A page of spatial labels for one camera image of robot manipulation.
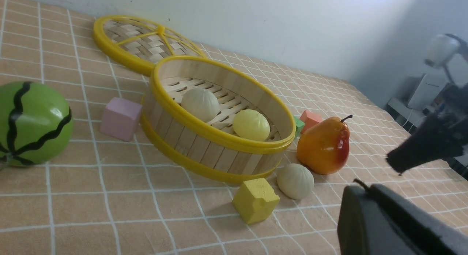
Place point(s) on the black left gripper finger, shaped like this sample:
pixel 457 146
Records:
pixel 374 220

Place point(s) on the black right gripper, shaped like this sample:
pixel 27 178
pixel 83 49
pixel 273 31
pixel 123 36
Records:
pixel 442 134

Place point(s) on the yellow steamed bun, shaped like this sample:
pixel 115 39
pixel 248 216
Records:
pixel 252 125

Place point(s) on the white steamed bun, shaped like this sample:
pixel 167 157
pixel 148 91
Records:
pixel 201 103
pixel 295 181

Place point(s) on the bamboo steamer tray yellow rim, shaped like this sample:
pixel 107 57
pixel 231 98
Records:
pixel 212 149

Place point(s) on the bamboo steamer lid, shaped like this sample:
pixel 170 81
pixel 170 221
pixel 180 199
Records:
pixel 138 44

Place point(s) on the white background equipment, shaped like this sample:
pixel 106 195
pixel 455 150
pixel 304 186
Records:
pixel 418 96

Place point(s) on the orange toy pear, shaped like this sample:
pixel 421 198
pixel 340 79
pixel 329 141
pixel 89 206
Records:
pixel 324 148

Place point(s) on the orange foam cube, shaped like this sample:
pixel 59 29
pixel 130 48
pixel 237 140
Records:
pixel 309 119

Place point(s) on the yellow foam block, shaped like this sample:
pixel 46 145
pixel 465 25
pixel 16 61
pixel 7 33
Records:
pixel 255 200

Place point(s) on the green foam cube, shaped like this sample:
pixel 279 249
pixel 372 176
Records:
pixel 299 124

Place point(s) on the orange checkered tablecloth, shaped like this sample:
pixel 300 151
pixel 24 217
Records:
pixel 104 196

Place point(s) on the pink foam cube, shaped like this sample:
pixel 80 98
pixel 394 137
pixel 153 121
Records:
pixel 120 118

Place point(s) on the green toy watermelon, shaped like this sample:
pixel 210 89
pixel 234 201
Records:
pixel 36 123

